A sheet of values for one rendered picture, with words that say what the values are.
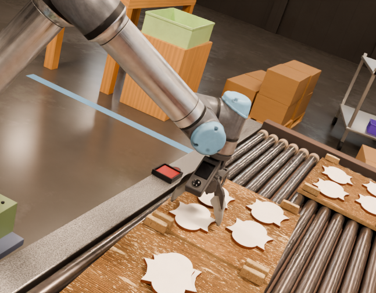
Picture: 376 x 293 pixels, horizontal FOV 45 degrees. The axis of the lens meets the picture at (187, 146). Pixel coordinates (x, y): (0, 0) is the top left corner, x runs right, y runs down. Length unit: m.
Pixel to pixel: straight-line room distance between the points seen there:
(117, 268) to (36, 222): 1.66
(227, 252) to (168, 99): 0.46
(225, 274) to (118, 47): 0.58
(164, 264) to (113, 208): 0.27
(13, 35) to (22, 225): 1.73
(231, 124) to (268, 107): 3.60
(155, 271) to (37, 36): 0.56
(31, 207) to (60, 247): 1.69
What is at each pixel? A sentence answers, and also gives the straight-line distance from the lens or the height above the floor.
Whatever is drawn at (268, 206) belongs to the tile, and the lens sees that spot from 1.47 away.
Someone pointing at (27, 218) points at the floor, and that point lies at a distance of 2.70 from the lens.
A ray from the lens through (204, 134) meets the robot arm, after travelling 0.96.
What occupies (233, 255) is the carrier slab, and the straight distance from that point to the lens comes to 1.21.
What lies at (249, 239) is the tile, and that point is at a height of 0.95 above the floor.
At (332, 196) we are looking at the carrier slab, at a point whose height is 0.95.
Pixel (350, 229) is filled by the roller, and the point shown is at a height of 0.92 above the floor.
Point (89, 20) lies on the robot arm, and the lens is 0.87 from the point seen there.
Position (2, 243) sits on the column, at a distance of 1.17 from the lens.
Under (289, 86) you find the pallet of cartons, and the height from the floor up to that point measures 0.58.
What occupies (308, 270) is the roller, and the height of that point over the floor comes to 0.92.
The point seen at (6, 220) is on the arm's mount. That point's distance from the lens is 1.16.
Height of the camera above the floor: 1.62
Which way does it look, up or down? 24 degrees down
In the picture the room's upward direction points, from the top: 18 degrees clockwise
